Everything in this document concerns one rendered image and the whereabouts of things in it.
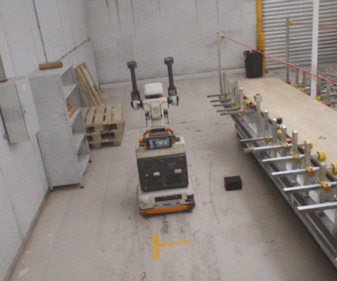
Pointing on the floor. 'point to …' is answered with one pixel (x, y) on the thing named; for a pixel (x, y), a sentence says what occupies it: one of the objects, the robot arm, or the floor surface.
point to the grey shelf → (59, 125)
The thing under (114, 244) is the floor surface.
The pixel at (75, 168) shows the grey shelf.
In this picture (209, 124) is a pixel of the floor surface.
